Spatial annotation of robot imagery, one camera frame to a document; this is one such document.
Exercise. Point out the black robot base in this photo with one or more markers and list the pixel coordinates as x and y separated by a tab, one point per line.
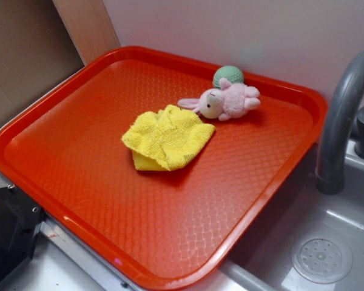
20	223

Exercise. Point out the yellow cloth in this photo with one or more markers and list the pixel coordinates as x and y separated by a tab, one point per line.
167	140

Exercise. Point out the red plastic tray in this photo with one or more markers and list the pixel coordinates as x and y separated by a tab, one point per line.
163	230

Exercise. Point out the pink plush bunny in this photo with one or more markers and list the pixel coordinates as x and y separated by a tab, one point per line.
229	101

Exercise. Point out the green knitted ball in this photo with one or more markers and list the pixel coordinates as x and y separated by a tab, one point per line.
231	73

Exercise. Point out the grey toy faucet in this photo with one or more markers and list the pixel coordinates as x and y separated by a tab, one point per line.
345	115

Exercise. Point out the wooden board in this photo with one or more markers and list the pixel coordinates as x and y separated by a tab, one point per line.
89	27

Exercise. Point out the grey plastic sink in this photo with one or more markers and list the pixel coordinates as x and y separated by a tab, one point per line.
303	239

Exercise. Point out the brown cardboard panel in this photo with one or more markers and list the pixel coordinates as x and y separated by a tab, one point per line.
36	54

